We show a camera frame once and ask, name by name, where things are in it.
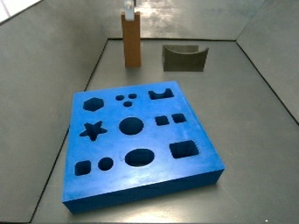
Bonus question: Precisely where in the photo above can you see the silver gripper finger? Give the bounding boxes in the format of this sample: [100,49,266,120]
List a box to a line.
[124,0,135,21]

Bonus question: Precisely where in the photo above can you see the brown arch block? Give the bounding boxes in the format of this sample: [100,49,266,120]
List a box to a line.
[122,12,142,67]

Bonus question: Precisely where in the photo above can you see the dark grey cradle fixture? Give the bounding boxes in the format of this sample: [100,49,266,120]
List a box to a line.
[163,45,210,72]

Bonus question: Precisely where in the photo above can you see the blue foam shape board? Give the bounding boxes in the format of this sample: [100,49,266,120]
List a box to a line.
[62,81,225,214]

